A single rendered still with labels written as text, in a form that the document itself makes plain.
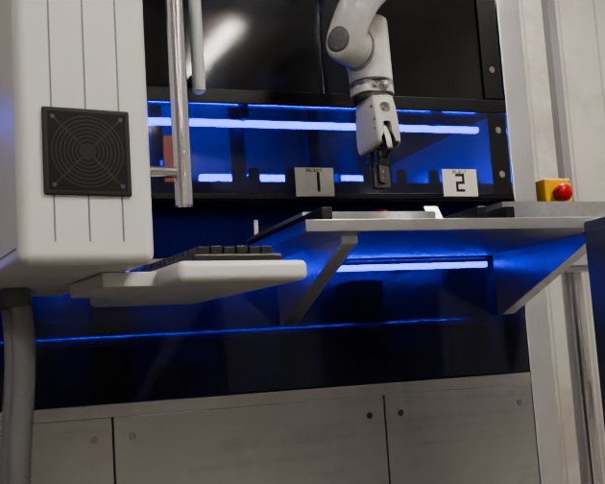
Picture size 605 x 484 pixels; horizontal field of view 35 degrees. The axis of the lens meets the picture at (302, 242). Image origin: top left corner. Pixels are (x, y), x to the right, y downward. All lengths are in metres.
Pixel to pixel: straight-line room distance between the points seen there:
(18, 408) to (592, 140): 3.58
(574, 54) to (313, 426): 3.17
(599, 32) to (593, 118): 0.44
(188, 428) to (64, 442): 0.23
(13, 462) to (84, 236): 0.44
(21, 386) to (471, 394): 0.97
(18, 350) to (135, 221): 0.36
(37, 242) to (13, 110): 0.17
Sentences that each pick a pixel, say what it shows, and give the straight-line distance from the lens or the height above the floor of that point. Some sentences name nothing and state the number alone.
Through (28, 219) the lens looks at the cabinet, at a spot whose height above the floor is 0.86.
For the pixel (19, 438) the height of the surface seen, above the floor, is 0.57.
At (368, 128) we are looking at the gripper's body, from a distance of 1.80.
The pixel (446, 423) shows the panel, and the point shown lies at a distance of 2.04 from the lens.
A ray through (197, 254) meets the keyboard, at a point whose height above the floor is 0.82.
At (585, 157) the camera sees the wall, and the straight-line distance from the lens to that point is 4.65.
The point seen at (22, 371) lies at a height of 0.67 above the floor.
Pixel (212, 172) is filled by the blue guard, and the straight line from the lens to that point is 1.90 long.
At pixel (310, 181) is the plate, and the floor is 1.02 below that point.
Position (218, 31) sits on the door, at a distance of 1.99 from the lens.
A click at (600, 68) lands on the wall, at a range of 4.83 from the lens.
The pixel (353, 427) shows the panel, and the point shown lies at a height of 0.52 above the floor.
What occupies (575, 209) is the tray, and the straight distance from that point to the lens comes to 1.81.
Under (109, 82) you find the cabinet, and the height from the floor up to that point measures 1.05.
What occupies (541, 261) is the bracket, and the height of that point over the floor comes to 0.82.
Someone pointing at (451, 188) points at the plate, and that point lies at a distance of 2.09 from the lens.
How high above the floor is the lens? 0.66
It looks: 7 degrees up
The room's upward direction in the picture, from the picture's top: 4 degrees counter-clockwise
